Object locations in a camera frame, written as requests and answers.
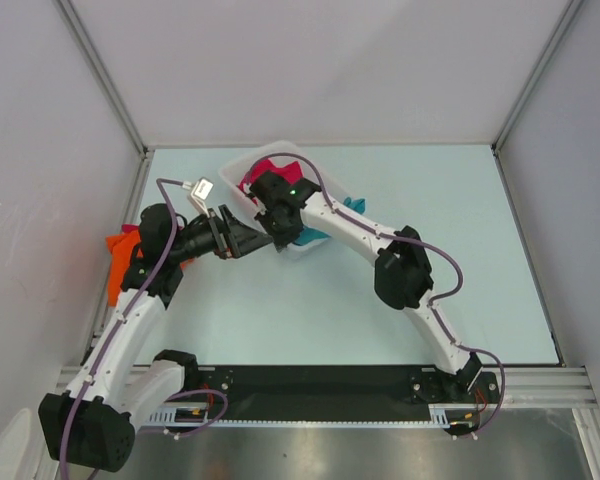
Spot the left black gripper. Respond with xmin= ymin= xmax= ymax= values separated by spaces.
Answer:
xmin=168 ymin=205 xmax=271 ymax=263

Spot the teal t shirt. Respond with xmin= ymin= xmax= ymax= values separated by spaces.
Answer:
xmin=293 ymin=197 xmax=366 ymax=247

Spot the white plastic basket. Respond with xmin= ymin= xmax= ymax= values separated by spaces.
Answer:
xmin=218 ymin=141 xmax=360 ymax=260

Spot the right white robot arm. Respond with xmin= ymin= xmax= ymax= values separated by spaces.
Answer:
xmin=249 ymin=171 xmax=483 ymax=401

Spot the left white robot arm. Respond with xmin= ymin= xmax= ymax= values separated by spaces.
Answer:
xmin=38 ymin=203 xmax=272 ymax=472

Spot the magenta t shirt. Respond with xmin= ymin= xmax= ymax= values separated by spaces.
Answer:
xmin=238 ymin=159 xmax=303 ymax=193

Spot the orange t shirt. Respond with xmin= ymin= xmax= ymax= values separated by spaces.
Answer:
xmin=104 ymin=232 xmax=187 ymax=307

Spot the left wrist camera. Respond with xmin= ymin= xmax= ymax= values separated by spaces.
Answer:
xmin=188 ymin=177 xmax=214 ymax=217

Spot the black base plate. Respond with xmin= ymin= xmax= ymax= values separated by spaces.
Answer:
xmin=185 ymin=365 xmax=500 ymax=423

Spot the white slotted cable duct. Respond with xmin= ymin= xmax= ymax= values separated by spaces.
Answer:
xmin=141 ymin=404 xmax=478 ymax=432

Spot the aluminium front rail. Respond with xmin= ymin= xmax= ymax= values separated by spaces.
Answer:
xmin=54 ymin=367 xmax=594 ymax=406

